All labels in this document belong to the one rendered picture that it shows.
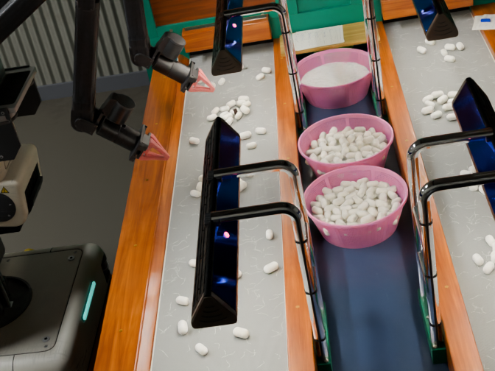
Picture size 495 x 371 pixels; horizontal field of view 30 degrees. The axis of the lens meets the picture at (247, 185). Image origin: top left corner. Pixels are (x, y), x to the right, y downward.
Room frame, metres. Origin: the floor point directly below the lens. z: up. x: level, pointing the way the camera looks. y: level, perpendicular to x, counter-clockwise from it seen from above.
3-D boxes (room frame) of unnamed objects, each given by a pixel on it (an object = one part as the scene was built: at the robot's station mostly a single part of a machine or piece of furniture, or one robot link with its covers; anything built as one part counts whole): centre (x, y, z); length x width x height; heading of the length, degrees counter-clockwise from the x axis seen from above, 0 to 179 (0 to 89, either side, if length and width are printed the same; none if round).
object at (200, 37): (2.94, -0.04, 0.83); 0.30 x 0.06 x 0.07; 83
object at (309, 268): (1.52, -0.01, 0.90); 0.20 x 0.19 x 0.45; 173
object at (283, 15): (2.48, -0.13, 0.90); 0.20 x 0.19 x 0.45; 173
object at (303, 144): (2.19, -0.29, 0.72); 0.27 x 0.27 x 0.10
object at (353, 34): (2.84, -0.37, 0.77); 0.33 x 0.15 x 0.01; 83
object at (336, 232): (1.91, -0.26, 0.72); 0.27 x 0.27 x 0.10
